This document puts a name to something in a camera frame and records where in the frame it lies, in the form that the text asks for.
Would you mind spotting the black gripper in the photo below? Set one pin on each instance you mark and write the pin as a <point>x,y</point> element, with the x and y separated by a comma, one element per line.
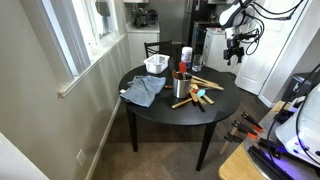
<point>234,49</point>

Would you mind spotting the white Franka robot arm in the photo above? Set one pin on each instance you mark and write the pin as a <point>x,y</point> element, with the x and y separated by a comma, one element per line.
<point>300,133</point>

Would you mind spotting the slotted wooden spatula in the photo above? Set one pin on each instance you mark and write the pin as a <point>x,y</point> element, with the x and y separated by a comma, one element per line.
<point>203,80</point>

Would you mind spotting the steel utensil container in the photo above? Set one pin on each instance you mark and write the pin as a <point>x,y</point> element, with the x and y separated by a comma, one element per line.
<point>181,87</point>

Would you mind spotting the white kitchen appliance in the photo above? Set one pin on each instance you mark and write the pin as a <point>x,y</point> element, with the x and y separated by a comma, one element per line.
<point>215,50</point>

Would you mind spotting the white door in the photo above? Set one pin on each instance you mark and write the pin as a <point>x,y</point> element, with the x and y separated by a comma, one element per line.
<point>266,60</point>

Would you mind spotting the clear glass mug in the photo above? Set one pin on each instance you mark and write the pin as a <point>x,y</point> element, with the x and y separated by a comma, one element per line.
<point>197,63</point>

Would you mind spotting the wooden spoon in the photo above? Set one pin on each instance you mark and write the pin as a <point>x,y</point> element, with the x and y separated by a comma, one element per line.
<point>208,99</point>

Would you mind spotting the white wipes canister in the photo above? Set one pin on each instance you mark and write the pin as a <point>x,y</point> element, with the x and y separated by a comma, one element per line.
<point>186,56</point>

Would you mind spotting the long wooden stick utensil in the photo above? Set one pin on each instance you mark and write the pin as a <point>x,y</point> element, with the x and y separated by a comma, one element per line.
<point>201,100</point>

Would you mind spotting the wooden fork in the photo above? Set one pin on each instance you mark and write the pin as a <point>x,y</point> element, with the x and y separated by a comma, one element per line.
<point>194,96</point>

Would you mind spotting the dark refrigerator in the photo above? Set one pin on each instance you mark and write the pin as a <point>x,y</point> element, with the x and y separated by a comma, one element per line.
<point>196,13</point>

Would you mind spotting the dark brown wooden utensil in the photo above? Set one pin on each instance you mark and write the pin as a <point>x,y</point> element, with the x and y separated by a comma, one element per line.
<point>175,74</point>

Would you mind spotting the black clamp orange tip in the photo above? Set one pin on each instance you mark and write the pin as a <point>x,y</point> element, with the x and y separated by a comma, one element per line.
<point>245,129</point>
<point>252,120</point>

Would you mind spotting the short wooden stick utensil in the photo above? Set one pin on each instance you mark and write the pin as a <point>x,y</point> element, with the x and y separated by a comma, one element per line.
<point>181,103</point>

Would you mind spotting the small brown object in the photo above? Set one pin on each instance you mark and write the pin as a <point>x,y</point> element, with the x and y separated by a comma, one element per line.
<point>168,87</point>

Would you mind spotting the black dining chair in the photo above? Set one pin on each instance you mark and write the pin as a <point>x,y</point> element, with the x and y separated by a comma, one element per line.
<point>158,43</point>

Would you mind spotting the white plastic basket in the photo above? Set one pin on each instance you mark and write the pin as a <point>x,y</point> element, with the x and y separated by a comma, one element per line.
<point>156,63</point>

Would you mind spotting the black clamp long bar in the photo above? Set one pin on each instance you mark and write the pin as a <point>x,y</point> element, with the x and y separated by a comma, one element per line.
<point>230,141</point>

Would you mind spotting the round black table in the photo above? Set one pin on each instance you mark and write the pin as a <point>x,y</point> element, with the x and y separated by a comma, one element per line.
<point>166,111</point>

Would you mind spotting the white counter cabinet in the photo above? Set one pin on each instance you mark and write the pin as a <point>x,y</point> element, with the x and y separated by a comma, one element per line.
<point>143,43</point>

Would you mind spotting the blue cloth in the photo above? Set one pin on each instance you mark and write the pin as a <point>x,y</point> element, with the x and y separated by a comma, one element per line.
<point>143,90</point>

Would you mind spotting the black coffee machine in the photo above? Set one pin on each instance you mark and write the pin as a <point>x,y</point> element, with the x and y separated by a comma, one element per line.
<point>140,18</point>

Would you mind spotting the wooden base board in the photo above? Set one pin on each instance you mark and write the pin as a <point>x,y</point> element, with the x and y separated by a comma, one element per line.
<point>236,166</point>

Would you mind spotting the white window frame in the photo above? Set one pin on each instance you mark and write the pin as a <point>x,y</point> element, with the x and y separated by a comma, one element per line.
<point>83,80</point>

